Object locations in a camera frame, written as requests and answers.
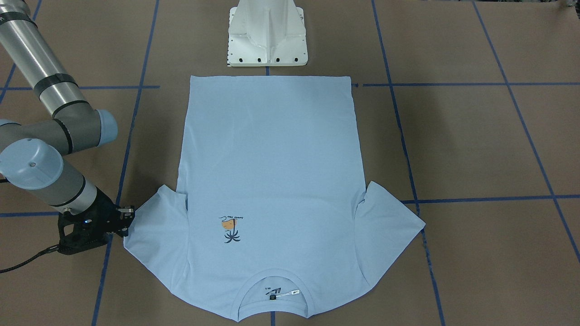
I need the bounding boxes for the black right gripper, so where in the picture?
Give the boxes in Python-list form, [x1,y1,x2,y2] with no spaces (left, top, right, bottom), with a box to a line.
[58,188,136,254]

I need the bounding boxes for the light blue t-shirt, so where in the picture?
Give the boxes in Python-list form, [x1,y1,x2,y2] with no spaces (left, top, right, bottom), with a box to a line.
[123,76,425,322]

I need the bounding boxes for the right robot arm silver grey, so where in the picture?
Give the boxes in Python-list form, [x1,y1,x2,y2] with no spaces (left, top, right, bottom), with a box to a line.
[0,0,135,254]

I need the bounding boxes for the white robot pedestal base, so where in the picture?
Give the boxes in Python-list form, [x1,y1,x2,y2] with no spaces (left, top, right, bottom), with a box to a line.
[227,0,309,67]

